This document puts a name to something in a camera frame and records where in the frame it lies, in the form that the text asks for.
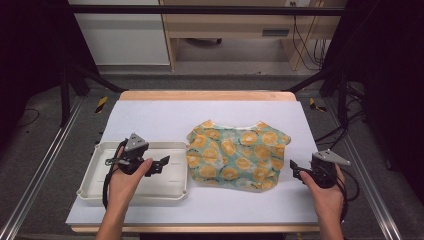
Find yellow clamp right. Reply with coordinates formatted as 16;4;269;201
308;97;328;113

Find white cabinet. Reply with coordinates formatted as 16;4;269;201
68;0;171;67

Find yellow floral patterned cloth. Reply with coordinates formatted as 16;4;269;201
185;119;292;193

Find white plastic tray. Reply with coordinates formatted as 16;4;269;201
76;140;189;207

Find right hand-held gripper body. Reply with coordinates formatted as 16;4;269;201
301;149;352;189

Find black horizontal frame bar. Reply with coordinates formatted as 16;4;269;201
66;4;348;17

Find aluminium rail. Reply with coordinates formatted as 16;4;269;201
0;96;84;240
324;98;404;240

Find yellow clamp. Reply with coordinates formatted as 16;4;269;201
308;97;328;113
95;95;109;114

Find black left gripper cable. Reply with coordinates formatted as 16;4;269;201
101;139;129;211

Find white table mat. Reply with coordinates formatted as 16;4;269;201
65;99;319;226

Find thin black floor cable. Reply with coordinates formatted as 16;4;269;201
16;108;41;129

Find black floor cables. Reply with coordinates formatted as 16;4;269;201
314;83;366;151

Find person's right hand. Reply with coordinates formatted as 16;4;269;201
299;164;346;219

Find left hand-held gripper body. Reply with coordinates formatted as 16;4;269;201
105;132;153;175

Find black cables under desk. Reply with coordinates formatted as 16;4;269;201
291;14;331;71

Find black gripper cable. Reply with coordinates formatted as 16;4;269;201
334;168;361;224
101;139;129;211

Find person's left hand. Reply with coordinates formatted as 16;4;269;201
108;159;154;206

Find yellow clamp left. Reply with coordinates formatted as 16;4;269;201
95;95;109;114

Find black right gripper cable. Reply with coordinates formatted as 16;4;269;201
334;168;361;224

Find light wooden desk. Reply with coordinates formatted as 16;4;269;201
159;0;348;72

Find black metal stand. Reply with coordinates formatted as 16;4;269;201
59;64;126;128
283;63;351;129

